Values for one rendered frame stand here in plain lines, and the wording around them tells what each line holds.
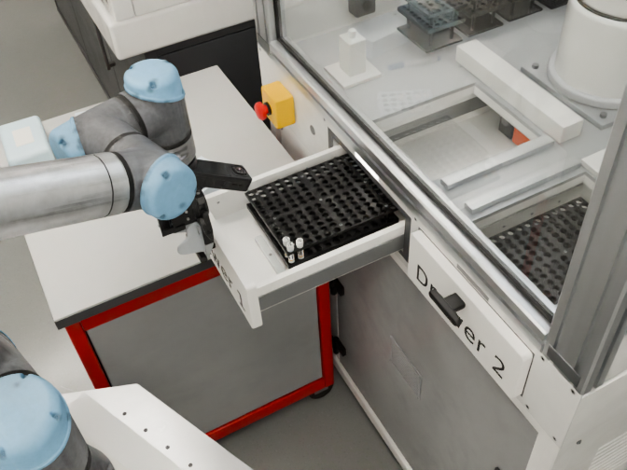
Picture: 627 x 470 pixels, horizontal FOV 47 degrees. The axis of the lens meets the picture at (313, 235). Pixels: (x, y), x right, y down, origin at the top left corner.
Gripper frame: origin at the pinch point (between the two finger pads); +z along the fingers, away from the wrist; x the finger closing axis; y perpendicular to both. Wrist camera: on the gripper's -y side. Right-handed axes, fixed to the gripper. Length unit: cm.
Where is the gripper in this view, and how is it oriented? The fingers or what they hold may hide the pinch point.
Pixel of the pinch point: (205, 243)
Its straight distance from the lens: 124.9
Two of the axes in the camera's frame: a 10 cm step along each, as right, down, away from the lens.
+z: 0.5, 6.9, 7.2
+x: 4.7, 6.2, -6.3
